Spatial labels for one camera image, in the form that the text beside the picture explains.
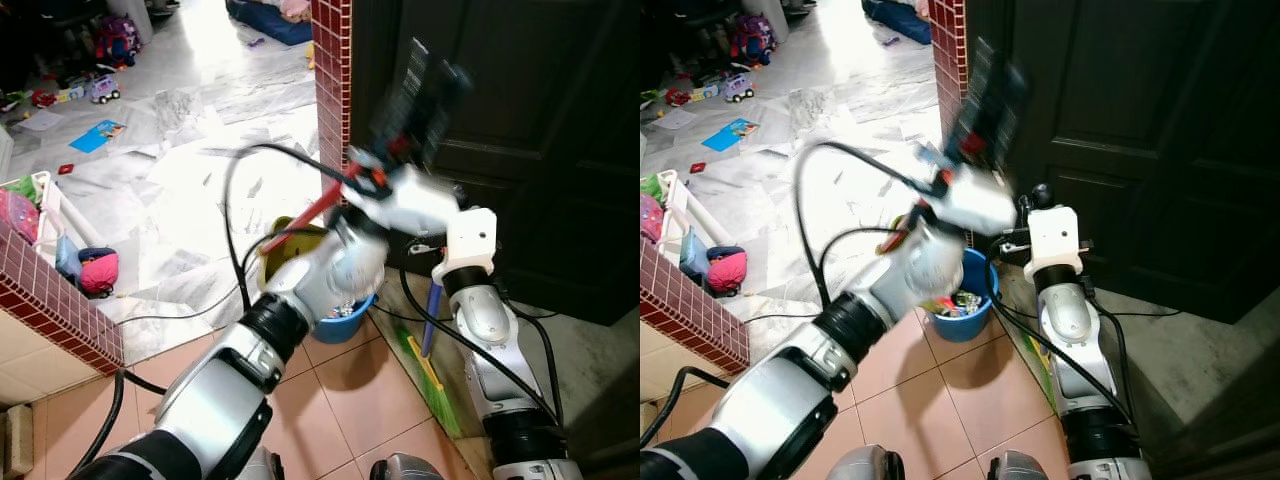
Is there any dark wooden door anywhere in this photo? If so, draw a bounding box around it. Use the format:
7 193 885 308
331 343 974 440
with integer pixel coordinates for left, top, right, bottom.
348 0 641 327
965 0 1280 326

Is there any blue picture book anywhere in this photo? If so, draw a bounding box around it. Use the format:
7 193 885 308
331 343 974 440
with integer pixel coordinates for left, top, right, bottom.
68 119 128 155
700 117 761 154

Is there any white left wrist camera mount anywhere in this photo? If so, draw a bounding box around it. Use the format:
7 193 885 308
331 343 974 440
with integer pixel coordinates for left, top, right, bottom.
372 163 463 238
918 163 1019 238

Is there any green broom with blue handle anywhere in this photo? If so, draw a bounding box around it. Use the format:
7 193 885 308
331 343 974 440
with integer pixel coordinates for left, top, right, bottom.
1022 325 1059 406
393 280 464 441

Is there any blue plastic bucket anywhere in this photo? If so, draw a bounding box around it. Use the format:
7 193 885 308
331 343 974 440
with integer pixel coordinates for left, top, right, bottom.
310 292 379 346
923 247 1003 344

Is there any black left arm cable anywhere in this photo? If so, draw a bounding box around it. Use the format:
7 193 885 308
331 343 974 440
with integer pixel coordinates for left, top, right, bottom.
793 139 933 303
221 144 353 313

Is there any white plastic rack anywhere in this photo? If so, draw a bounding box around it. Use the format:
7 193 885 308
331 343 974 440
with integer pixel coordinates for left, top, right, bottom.
3 170 93 253
655 168 723 251

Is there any grey robot foot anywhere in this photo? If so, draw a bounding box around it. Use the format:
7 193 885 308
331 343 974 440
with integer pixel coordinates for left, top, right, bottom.
983 450 1049 480
826 446 908 480
368 452 448 480
240 448 284 480

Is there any purple backpack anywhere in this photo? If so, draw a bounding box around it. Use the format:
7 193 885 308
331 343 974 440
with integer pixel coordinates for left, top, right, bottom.
96 14 143 68
730 13 778 67

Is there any grey right robot foot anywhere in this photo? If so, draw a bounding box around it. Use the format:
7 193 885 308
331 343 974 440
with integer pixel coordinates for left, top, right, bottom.
368 452 448 480
983 450 1049 480

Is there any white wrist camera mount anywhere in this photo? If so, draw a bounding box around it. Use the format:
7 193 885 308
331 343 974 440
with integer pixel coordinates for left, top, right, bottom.
372 163 463 238
433 207 499 288
1026 205 1086 283
918 163 1019 238

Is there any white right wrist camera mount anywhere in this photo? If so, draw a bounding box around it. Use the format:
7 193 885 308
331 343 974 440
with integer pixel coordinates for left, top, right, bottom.
433 207 499 288
1026 205 1086 283

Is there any green dustpan with red handle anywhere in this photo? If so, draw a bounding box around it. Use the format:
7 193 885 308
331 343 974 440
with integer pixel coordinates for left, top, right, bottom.
257 178 353 293
878 213 919 256

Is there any grey left robot foot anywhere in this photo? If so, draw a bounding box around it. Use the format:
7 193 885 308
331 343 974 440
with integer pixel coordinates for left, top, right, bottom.
826 446 908 480
240 448 284 480

